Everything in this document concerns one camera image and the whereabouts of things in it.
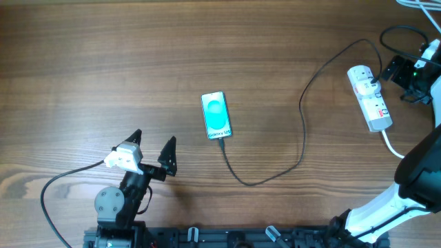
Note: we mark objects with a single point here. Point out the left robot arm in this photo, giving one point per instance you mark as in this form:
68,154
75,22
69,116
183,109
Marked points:
117,207

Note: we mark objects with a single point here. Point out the teal Galaxy smartphone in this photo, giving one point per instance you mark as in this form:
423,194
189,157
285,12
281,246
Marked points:
216,115

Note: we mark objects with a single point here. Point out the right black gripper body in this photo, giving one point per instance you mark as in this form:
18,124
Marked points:
408,76

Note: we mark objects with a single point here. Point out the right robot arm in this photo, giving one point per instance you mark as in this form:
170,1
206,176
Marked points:
416,187

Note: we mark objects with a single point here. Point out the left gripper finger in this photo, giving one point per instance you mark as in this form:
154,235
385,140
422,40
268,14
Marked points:
167,157
135,137

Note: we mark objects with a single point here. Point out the white power strip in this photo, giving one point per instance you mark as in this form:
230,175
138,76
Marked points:
373,107

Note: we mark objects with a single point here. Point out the white charger plug adapter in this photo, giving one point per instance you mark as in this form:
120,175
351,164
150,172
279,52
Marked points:
366,88

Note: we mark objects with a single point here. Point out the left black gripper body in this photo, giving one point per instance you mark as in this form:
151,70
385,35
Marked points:
152,171

